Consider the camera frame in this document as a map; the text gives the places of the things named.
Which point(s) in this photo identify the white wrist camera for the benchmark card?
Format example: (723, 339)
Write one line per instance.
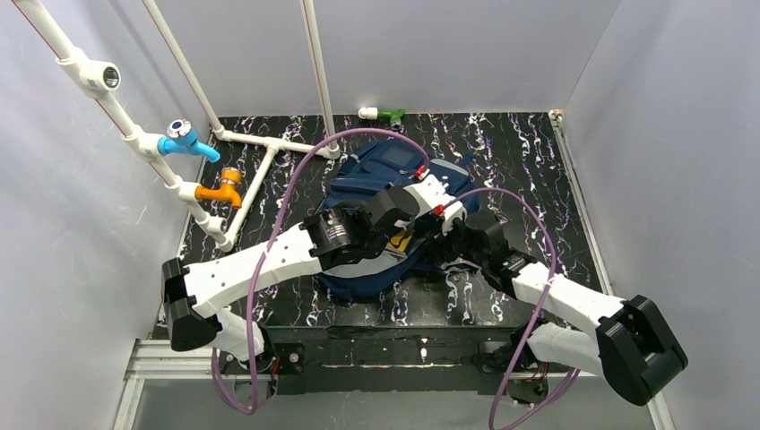
(446, 215)
(427, 190)

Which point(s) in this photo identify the orange plastic tap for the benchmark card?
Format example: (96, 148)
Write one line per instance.
(230, 178)

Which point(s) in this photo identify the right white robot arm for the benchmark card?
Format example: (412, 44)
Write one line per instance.
(627, 342)

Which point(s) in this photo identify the aluminium rail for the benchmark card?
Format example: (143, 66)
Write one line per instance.
(178, 362)

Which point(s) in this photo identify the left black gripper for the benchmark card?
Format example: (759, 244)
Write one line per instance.
(412, 228)

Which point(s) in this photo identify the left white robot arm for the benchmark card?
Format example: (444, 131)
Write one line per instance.
(361, 246)

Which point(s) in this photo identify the green white pipe fitting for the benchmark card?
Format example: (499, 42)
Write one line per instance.
(393, 117)

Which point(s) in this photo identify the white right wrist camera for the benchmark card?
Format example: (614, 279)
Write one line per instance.
(446, 215)

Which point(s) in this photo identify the blue plastic tap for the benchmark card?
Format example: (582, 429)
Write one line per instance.
(181, 137)

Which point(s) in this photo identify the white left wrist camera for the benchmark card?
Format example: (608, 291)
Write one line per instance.
(427, 190)

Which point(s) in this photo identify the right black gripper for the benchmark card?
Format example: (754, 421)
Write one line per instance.
(451, 245)

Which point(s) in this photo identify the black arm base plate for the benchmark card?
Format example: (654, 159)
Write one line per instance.
(495, 336)

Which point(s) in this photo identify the yellow notebook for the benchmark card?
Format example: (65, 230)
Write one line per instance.
(399, 243)

